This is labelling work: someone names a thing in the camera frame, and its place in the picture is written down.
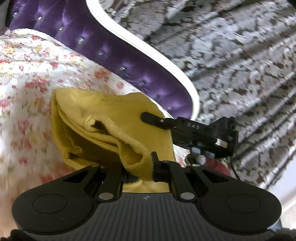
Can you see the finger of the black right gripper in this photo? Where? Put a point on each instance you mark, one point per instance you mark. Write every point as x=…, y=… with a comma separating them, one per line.
x=154, y=120

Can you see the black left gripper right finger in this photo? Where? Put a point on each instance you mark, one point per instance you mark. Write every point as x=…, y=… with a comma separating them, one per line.
x=172, y=173

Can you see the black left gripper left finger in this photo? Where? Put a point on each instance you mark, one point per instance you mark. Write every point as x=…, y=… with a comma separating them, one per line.
x=112, y=185

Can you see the mustard yellow knit sweater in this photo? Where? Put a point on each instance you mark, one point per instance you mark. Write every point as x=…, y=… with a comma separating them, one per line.
x=91, y=127

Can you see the red sleeve right forearm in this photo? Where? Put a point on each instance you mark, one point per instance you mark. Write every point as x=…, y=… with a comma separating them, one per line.
x=214, y=164

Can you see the damask patterned curtain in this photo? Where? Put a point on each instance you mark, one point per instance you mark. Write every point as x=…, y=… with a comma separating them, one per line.
x=240, y=57

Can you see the floral bedspread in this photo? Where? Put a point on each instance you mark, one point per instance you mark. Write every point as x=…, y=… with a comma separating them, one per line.
x=33, y=65

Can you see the purple tufted headboard white frame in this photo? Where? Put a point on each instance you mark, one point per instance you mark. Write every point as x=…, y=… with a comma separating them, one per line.
x=85, y=27

